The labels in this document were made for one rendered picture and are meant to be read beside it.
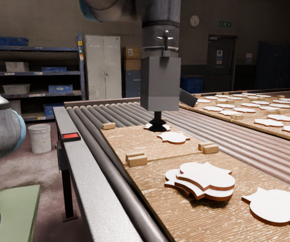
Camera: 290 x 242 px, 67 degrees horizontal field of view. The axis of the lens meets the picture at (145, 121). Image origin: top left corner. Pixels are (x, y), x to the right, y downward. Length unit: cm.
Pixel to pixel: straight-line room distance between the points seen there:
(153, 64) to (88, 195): 36
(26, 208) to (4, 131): 19
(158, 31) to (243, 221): 40
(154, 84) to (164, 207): 26
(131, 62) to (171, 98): 530
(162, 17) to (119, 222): 41
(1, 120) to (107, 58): 490
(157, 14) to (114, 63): 503
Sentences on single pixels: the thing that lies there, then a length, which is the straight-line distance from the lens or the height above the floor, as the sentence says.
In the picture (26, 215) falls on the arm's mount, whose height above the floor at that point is 90.
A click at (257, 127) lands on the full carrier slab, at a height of 94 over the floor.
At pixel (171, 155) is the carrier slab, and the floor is 94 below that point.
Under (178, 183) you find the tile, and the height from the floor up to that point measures 97.
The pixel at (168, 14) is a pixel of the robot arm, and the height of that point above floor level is 132.
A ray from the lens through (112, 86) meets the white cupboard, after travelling 546.
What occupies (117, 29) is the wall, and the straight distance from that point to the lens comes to 611.
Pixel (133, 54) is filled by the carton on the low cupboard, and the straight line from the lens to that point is 571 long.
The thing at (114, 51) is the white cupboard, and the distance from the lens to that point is 547.
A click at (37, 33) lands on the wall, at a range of 594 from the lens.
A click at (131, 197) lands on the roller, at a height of 92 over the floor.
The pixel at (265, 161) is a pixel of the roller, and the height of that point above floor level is 92.
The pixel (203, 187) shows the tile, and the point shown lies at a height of 98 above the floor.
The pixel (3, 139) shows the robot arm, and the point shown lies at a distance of 60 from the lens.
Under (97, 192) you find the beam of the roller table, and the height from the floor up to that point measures 92.
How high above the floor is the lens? 123
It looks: 14 degrees down
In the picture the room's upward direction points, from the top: straight up
